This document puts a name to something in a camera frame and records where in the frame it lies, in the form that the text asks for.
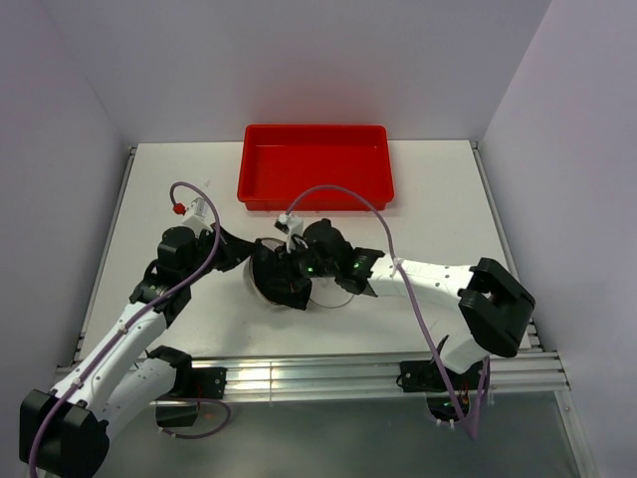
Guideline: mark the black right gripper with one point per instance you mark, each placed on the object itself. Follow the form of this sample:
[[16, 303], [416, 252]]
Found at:
[[300, 246]]

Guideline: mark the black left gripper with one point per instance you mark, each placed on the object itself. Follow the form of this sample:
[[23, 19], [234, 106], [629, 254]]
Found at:
[[233, 250]]

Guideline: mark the white mesh laundry bag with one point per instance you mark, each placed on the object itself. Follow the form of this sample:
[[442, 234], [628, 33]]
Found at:
[[325, 293]]

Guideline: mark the black garment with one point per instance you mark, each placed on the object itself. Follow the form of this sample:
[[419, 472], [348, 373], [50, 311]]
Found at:
[[275, 276]]

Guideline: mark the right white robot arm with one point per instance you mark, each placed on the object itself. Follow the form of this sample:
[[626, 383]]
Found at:
[[489, 309]]

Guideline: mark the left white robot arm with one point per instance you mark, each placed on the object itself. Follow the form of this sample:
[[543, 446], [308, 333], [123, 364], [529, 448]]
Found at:
[[68, 429]]

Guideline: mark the red plastic tray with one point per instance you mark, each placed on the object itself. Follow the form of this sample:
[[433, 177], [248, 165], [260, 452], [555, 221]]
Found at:
[[281, 161]]

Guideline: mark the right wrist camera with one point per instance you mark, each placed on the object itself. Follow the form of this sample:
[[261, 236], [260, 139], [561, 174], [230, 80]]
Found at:
[[291, 225]]

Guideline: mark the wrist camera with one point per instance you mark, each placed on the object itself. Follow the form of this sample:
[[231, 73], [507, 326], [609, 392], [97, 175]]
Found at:
[[194, 215], [291, 225]]

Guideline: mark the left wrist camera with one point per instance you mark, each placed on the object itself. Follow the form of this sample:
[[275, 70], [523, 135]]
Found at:
[[194, 215]]

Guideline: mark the aluminium rail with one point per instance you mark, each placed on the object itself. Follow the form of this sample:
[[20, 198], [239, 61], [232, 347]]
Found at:
[[366, 376]]

